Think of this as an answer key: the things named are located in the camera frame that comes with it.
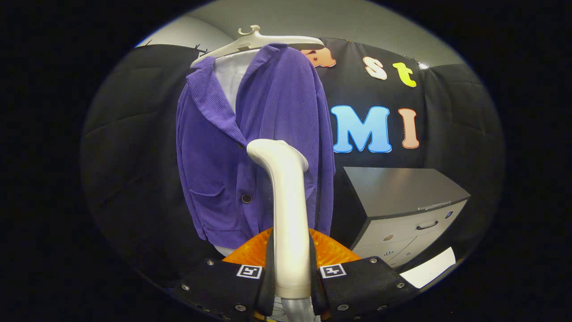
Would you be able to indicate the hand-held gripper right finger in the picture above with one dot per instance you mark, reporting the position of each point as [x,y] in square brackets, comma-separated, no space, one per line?
[313,281]

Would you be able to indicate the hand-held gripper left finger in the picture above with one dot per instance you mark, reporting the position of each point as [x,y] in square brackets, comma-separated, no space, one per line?
[269,277]

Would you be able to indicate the white garment steamer head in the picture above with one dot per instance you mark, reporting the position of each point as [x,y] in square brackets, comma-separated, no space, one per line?
[290,214]

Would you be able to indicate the cream plastic clothes hanger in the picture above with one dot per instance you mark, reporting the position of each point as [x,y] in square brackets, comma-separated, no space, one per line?
[259,41]

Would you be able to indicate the white flat sheet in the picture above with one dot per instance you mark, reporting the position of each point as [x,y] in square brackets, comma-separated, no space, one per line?
[429,268]

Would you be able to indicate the grey cabinet with black top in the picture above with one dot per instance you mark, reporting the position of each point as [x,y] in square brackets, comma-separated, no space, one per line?
[397,192]

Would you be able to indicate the white lining cloth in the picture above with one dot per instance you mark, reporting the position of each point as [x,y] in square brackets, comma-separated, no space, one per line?
[230,76]

